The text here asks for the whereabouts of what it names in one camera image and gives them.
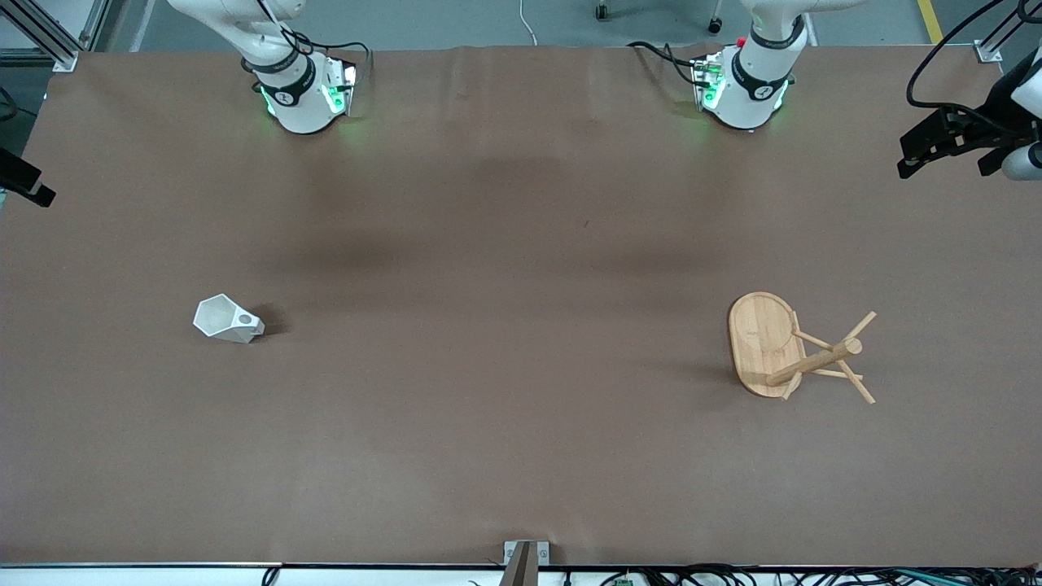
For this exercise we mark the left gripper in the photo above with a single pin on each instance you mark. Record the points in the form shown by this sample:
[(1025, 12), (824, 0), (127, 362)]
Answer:
[(991, 116)]

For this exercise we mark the white faceted cup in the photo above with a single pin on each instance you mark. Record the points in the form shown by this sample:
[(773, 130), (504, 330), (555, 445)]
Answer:
[(220, 319)]

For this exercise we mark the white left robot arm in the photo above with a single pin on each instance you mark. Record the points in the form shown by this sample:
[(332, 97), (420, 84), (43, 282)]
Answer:
[(753, 94)]

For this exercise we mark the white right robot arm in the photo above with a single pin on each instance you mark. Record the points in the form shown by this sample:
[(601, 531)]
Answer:
[(297, 106)]

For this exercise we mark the wooden cup rack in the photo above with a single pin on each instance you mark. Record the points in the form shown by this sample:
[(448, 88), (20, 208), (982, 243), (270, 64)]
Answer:
[(761, 342)]

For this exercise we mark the brown table cover sheet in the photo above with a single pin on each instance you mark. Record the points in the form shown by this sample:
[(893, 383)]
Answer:
[(521, 407)]

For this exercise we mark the aluminium frame post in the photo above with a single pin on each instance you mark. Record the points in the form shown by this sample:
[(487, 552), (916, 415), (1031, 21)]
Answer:
[(989, 50), (49, 45)]

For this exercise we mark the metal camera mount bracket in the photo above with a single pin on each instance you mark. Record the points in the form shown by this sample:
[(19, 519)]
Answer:
[(525, 557)]

